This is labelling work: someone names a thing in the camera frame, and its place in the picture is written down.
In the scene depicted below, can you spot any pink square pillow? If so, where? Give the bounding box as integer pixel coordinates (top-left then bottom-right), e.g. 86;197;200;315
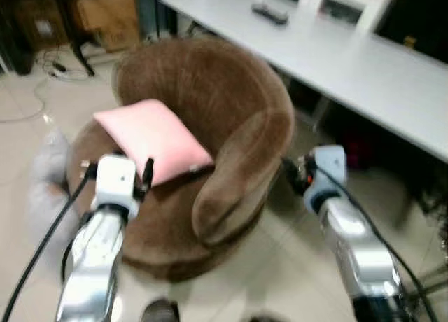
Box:
93;99;215;188

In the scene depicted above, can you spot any brown round velvet sofa chair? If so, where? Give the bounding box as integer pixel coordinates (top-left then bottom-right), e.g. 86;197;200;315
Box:
66;36;296;282

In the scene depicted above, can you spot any long white table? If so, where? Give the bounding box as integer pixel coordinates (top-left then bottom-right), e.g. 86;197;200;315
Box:
155;0;448;162

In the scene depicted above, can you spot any dark robot left foot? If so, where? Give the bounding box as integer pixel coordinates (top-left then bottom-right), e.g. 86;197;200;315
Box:
140;299;181;322

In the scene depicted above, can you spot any small printed cardboard box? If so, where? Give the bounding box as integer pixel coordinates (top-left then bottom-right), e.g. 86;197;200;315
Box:
70;0;141;53

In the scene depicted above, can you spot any black remote controller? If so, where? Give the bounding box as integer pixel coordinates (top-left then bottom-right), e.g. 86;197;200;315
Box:
251;3;290;25

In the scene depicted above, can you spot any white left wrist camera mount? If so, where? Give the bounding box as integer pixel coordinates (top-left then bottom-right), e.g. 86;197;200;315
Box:
93;154;139;218

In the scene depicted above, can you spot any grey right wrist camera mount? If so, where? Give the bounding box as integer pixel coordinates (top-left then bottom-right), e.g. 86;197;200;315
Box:
304;146;349;212

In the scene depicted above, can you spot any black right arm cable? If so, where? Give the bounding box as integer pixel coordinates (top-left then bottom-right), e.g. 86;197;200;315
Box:
315;164;421;322

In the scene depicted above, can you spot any black floor cable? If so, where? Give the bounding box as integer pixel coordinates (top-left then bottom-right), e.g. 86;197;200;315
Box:
35;49;92;81

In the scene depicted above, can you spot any black metal rack frame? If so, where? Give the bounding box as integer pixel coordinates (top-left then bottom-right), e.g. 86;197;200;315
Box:
66;28;95;78

